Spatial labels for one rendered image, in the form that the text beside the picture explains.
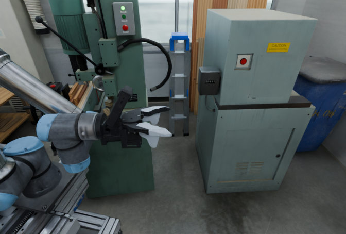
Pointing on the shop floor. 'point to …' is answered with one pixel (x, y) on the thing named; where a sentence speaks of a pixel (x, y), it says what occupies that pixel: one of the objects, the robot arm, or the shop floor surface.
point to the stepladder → (179, 78)
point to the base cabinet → (119, 169)
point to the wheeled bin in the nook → (321, 97)
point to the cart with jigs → (7, 124)
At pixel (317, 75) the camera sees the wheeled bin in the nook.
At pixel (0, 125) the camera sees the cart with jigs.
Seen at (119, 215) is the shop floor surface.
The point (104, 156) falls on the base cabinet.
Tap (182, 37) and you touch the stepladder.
